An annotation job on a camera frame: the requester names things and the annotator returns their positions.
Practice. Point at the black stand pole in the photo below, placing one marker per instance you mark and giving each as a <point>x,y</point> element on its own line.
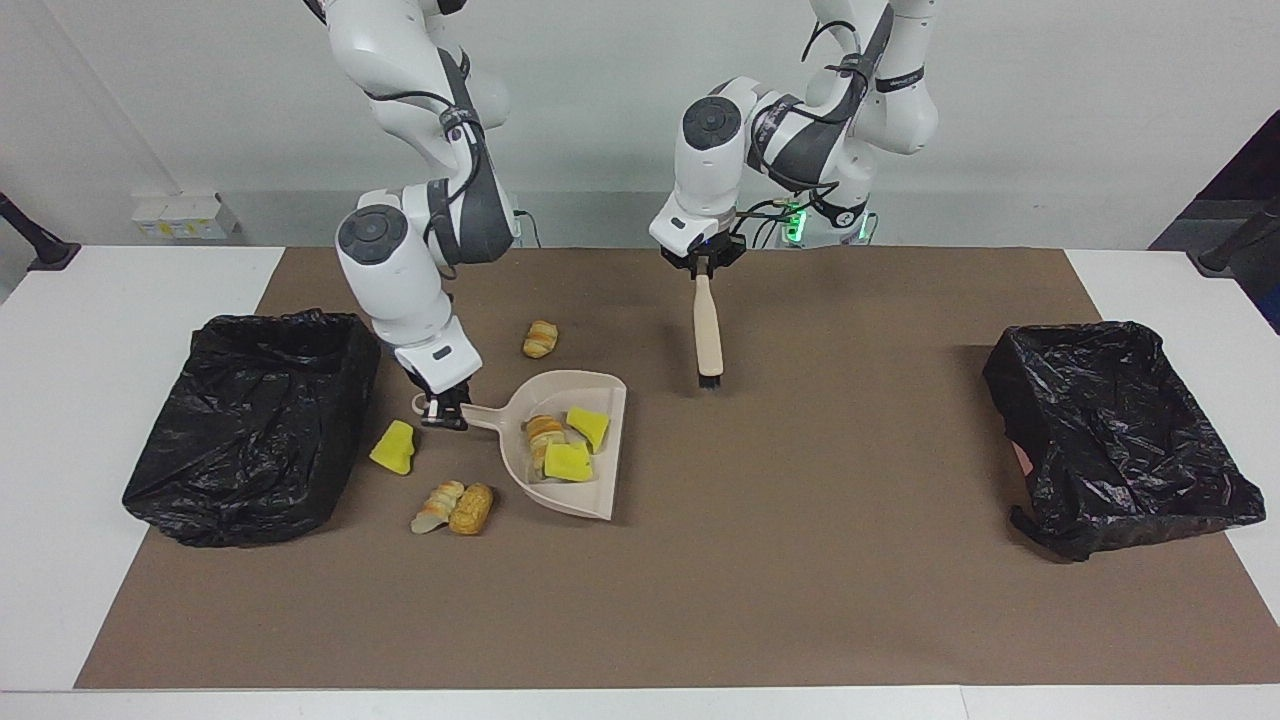
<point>1235,240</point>
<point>40,245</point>

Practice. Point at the white wall power strip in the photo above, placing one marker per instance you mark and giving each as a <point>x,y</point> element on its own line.
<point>170,215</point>

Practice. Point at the black bag lined bin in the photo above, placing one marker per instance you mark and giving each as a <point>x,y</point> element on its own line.
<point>250,430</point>
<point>1120,430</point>

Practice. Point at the pale striped croissant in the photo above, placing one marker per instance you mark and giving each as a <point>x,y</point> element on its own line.
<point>437,507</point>

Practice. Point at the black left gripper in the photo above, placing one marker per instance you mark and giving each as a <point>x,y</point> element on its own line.
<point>705,256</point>

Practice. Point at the pink plastic bin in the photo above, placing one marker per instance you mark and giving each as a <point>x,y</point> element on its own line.
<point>1021,460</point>

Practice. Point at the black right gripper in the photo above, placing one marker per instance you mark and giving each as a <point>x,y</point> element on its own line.
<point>445,378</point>

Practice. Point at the small striped croissant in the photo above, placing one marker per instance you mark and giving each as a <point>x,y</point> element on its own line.
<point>540,338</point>

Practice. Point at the large striped croissant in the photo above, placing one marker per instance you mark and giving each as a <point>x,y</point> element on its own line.
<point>543,435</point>

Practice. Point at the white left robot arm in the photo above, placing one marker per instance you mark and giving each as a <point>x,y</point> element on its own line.
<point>710,170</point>

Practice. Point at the beige plastic dustpan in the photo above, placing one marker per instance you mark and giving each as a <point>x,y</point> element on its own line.
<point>560,395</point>

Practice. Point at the beige hand brush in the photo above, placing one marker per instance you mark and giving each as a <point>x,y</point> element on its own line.
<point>708,330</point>

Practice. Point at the yellow green sponge piece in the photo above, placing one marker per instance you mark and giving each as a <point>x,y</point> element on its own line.
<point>568,463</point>
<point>590,426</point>

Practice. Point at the brown bread roll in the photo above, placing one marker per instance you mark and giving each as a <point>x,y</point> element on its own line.
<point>472,508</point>

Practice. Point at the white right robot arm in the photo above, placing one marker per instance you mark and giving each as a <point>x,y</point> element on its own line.
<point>390,270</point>

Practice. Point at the brown paper table mat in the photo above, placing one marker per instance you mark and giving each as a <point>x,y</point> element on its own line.
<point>640,620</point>

